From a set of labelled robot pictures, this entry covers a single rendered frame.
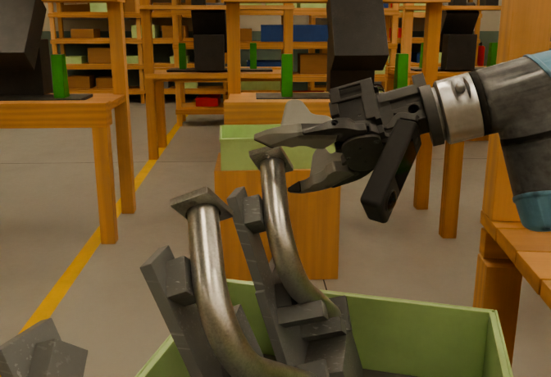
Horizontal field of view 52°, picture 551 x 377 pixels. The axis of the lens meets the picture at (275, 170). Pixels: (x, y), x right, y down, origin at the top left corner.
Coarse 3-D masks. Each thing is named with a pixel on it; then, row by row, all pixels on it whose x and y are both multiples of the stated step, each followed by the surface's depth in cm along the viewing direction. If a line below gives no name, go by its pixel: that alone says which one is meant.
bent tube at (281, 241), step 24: (264, 168) 68; (288, 168) 71; (264, 192) 66; (264, 216) 65; (288, 216) 65; (288, 240) 64; (288, 264) 64; (288, 288) 66; (312, 288) 68; (336, 312) 78
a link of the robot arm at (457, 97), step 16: (448, 80) 63; (464, 80) 62; (448, 96) 62; (464, 96) 61; (448, 112) 62; (464, 112) 61; (480, 112) 61; (448, 128) 62; (464, 128) 62; (480, 128) 62
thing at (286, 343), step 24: (240, 192) 66; (240, 216) 65; (240, 240) 65; (264, 264) 68; (264, 288) 66; (264, 312) 66; (288, 336) 71; (336, 336) 79; (288, 360) 68; (312, 360) 75; (336, 360) 73
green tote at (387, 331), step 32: (256, 320) 88; (352, 320) 84; (384, 320) 82; (416, 320) 81; (448, 320) 80; (480, 320) 79; (160, 352) 68; (384, 352) 84; (416, 352) 82; (448, 352) 81; (480, 352) 80
